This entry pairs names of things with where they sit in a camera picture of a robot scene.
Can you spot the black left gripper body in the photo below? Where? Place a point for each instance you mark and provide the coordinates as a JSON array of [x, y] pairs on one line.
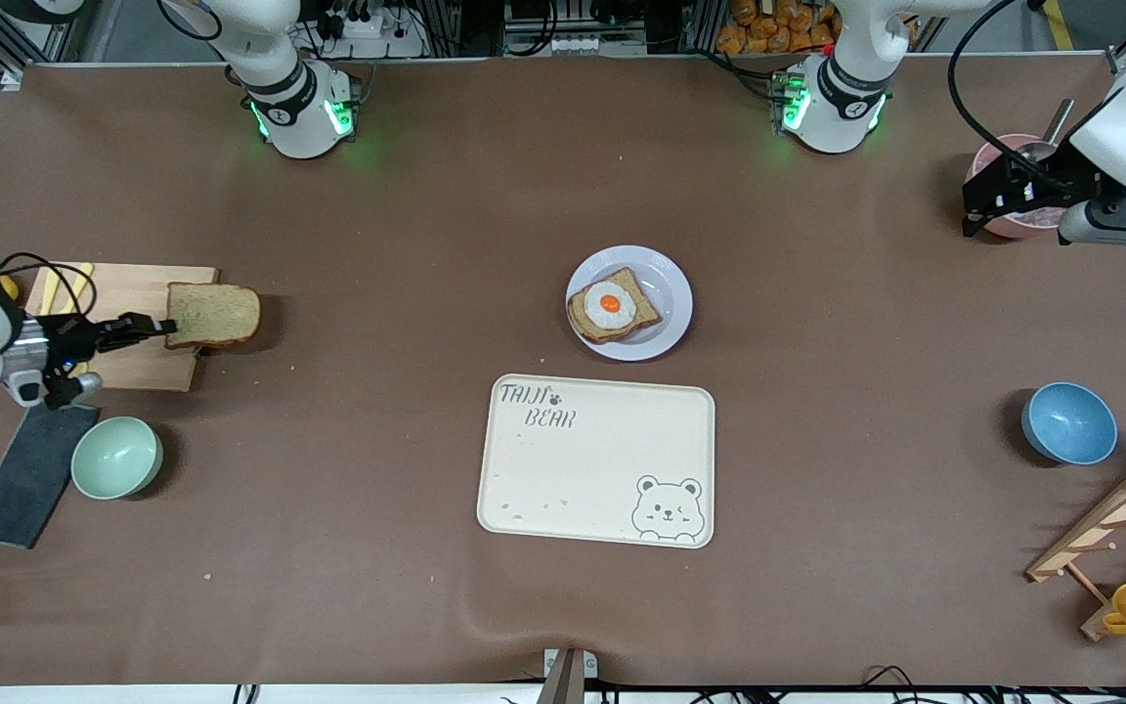
[[1045, 181]]

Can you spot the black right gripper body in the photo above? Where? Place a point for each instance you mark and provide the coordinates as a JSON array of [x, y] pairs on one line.
[[73, 339]]

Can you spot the brown bread slice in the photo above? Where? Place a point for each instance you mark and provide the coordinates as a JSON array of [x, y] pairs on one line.
[[644, 313], [221, 315]]

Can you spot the lavender round plate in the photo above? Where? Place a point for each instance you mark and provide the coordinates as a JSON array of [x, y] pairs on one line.
[[669, 293]]

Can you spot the fried egg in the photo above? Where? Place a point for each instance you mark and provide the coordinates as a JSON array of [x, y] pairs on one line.
[[610, 305]]

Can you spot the pink bowl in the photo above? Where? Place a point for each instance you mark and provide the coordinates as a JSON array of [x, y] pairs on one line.
[[988, 156]]

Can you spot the wooden cutting board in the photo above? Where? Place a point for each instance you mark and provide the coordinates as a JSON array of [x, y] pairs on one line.
[[143, 370]]

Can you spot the clear ice cubes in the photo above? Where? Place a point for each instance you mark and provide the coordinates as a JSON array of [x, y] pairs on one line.
[[1037, 217]]

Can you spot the yellow plastic fork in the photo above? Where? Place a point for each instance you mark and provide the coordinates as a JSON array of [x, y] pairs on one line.
[[52, 288]]

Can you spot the metal scoop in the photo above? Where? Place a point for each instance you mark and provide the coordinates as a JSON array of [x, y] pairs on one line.
[[1060, 119]]

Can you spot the yellow lemon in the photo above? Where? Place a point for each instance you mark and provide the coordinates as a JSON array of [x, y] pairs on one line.
[[9, 288]]

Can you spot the mint green bowl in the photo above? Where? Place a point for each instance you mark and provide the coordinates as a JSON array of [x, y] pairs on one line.
[[116, 458]]

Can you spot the dark grey cloth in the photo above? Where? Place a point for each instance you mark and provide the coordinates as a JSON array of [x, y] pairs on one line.
[[25, 479]]

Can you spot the blue bowl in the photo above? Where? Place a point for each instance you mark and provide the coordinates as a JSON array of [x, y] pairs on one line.
[[1069, 423]]

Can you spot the orange snack bags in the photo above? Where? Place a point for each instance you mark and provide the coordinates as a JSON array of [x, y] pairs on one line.
[[768, 34]]

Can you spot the wooden drying rack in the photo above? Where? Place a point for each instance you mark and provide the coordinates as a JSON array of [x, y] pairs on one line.
[[1110, 518]]

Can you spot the white power strip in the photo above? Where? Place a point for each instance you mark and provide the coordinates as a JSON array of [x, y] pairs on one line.
[[368, 29]]

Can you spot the cream bear print tray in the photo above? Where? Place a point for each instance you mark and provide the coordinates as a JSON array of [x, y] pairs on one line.
[[592, 469]]

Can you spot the grey metal bracket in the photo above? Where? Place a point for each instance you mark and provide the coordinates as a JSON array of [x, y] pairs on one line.
[[563, 684]]

